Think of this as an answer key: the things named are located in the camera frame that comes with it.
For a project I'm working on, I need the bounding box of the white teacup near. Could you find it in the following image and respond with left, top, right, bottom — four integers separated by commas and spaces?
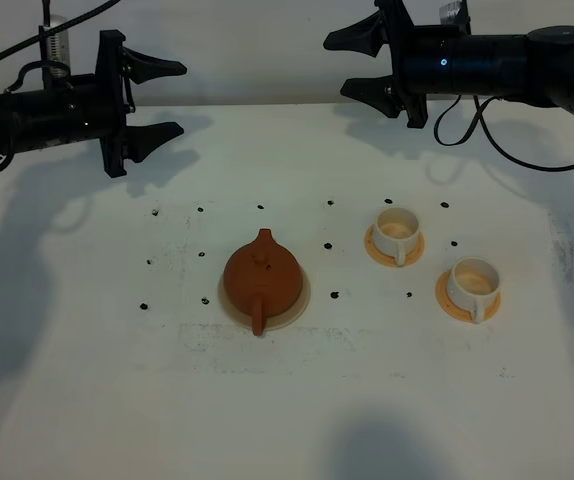
446, 256, 501, 324

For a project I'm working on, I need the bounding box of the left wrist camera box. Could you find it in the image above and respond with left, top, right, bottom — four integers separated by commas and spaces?
40, 13, 70, 67

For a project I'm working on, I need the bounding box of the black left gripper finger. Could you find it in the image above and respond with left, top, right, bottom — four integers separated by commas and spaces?
124, 122, 184, 163
125, 48, 187, 84

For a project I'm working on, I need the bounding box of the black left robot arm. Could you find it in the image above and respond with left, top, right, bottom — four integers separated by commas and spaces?
0, 30, 187, 178

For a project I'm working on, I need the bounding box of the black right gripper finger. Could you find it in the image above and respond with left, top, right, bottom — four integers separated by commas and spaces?
323, 11, 390, 56
340, 76, 403, 118

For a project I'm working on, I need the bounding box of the white teacup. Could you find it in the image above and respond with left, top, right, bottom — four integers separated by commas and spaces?
372, 206, 420, 267
446, 256, 501, 324

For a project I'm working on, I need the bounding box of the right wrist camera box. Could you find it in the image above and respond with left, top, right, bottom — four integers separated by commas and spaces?
439, 0, 470, 27

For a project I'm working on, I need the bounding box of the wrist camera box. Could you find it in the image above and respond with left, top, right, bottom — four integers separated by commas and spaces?
40, 13, 70, 67
439, 0, 470, 27

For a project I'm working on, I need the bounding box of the brown clay teapot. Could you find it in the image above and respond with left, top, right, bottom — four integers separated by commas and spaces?
222, 228, 304, 337

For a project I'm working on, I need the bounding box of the orange saucer far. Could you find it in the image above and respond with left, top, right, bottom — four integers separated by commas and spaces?
364, 225, 425, 268

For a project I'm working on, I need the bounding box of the orange saucer near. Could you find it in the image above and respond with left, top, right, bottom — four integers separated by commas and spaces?
435, 270, 502, 324

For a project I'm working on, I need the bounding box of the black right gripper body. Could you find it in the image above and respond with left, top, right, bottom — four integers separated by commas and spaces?
375, 1, 467, 129

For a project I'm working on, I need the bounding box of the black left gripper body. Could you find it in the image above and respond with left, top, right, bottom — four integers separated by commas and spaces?
95, 30, 134, 178

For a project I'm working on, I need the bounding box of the beige round teapot coaster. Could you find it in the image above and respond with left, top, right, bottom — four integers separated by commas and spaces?
217, 269, 311, 332

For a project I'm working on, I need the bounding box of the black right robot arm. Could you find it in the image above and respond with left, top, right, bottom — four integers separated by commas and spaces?
323, 1, 574, 129

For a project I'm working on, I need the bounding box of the orange saucer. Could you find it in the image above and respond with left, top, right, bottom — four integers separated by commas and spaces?
435, 270, 502, 324
364, 225, 425, 268

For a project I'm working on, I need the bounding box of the white teacup far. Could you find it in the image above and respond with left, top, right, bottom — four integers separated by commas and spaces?
372, 206, 420, 267

